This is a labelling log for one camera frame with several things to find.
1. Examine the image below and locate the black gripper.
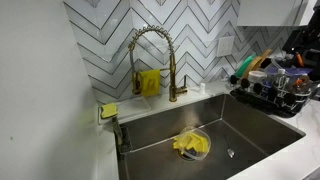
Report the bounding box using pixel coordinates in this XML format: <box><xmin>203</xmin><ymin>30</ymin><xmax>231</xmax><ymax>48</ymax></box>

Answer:
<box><xmin>283</xmin><ymin>9</ymin><xmax>320</xmax><ymax>72</ymax></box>

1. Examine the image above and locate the light blue plastic lid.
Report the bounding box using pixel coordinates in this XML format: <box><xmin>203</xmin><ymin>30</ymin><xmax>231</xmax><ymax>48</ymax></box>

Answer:
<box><xmin>266</xmin><ymin>64</ymin><xmax>314</xmax><ymax>78</ymax></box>

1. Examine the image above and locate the black dish drying rack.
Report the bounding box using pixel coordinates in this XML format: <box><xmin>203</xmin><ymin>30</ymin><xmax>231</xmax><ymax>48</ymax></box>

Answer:
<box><xmin>229</xmin><ymin>74</ymin><xmax>320</xmax><ymax>119</ymax></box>

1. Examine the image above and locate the clear glass bowl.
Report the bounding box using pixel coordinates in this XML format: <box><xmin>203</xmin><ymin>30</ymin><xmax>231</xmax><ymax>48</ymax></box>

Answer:
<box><xmin>175</xmin><ymin>125</ymin><xmax>212</xmax><ymax>162</ymax></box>

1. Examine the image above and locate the white upper cabinet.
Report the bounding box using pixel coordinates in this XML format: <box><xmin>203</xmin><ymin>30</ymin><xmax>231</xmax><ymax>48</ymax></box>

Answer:
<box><xmin>236</xmin><ymin>0</ymin><xmax>319</xmax><ymax>28</ymax></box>

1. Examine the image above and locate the clear plastic bottle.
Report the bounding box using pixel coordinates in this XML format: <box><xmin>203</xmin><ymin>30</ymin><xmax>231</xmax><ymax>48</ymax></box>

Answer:
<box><xmin>274</xmin><ymin>68</ymin><xmax>290</xmax><ymax>98</ymax></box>

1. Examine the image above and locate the wooden cutting board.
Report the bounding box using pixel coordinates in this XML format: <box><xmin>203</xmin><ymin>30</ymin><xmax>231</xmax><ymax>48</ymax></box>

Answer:
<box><xmin>241</xmin><ymin>48</ymin><xmax>273</xmax><ymax>80</ymax></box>

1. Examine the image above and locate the white lidded cup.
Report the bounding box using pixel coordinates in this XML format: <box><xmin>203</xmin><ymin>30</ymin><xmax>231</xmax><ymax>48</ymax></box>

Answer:
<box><xmin>248</xmin><ymin>70</ymin><xmax>268</xmax><ymax>85</ymax></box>

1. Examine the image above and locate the stainless steel sink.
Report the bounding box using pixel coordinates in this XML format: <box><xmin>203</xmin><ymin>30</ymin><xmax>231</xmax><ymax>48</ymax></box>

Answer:
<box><xmin>114</xmin><ymin>93</ymin><xmax>307</xmax><ymax>180</ymax></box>

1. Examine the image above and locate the metal spoon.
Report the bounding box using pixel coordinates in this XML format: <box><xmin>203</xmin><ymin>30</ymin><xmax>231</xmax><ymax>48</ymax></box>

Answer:
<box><xmin>223</xmin><ymin>134</ymin><xmax>236</xmax><ymax>159</ymax></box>

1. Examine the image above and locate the gold spring faucet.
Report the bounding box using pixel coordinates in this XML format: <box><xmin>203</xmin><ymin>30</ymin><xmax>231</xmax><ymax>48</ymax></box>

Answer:
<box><xmin>128</xmin><ymin>24</ymin><xmax>189</xmax><ymax>103</ymax></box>

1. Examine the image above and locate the clear sponge tray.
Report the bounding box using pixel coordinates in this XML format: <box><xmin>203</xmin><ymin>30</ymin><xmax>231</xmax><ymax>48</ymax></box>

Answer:
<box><xmin>97</xmin><ymin>95</ymin><xmax>152</xmax><ymax>125</ymax></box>

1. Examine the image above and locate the yellow sponge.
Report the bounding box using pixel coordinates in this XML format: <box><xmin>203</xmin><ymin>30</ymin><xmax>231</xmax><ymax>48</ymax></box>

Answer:
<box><xmin>100</xmin><ymin>102</ymin><xmax>119</xmax><ymax>120</ymax></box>

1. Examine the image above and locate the orange handled utensil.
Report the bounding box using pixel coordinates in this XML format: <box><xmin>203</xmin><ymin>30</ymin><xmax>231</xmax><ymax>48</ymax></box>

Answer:
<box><xmin>293</xmin><ymin>77</ymin><xmax>305</xmax><ymax>87</ymax></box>

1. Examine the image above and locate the white wall outlet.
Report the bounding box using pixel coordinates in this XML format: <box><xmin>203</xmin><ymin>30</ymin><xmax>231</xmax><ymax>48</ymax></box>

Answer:
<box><xmin>216</xmin><ymin>35</ymin><xmax>236</xmax><ymax>58</ymax></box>

